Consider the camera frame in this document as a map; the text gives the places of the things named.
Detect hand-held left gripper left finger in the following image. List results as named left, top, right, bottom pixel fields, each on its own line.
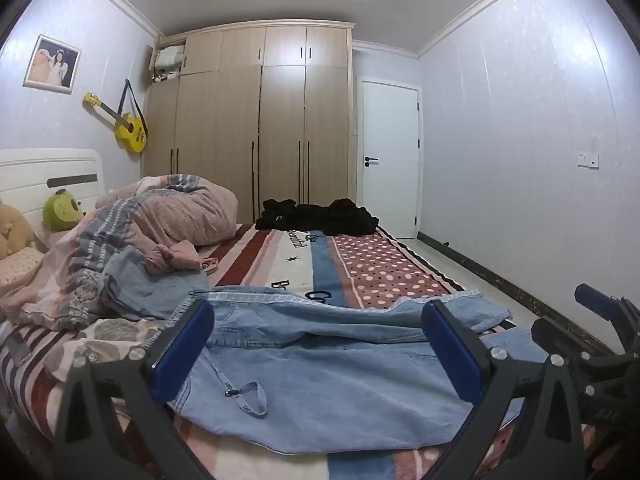
left=52, top=299, right=216, bottom=480

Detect brown plush bear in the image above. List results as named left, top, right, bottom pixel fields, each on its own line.
left=0, top=199, right=37, bottom=259

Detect light blue denim pants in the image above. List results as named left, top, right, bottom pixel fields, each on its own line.
left=167, top=285, right=547, bottom=453

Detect patterned pillow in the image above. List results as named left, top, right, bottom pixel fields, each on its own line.
left=0, top=247, right=46, bottom=287

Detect pink grey patterned quilt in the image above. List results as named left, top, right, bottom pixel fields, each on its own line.
left=0, top=174, right=240, bottom=333

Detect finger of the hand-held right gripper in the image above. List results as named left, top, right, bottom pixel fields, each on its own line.
left=574, top=283, right=640, bottom=358
left=531, top=317, right=608, bottom=376

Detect white bed headboard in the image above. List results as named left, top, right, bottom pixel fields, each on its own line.
left=0, top=148, right=106, bottom=241

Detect black clothes pile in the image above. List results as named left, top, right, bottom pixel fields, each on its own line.
left=255, top=198, right=380, bottom=236

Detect grey blue cloth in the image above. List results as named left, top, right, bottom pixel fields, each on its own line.
left=102, top=246, right=202, bottom=322

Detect folded bedding in wardrobe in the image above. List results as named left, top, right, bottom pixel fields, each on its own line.
left=152, top=45, right=186, bottom=84

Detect grey flat object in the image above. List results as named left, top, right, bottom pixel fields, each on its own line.
left=4, top=332, right=32, bottom=367

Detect white door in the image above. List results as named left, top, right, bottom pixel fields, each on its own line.
left=357, top=76, right=424, bottom=240

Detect beige wooden wardrobe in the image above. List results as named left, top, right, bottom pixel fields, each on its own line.
left=143, top=21, right=357, bottom=212

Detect yellow guitar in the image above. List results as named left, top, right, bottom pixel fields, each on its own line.
left=83, top=80, right=149, bottom=154

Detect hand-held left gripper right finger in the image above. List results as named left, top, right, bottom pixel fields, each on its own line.
left=421, top=299, right=586, bottom=480

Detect green plush toy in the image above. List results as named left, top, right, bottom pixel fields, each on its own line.
left=41, top=188, right=84, bottom=234

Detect framed wall photo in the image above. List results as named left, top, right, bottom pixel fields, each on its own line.
left=23, top=34, right=82, bottom=95

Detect striped printed bed blanket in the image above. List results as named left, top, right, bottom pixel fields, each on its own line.
left=0, top=222, right=518, bottom=480

